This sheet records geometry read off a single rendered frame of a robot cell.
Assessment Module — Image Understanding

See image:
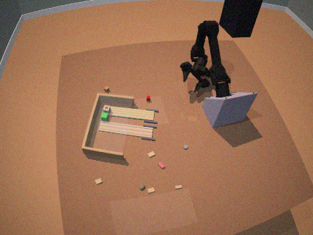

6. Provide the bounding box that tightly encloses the pink rectangular block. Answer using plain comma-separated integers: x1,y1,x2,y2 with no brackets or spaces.
158,162,165,169

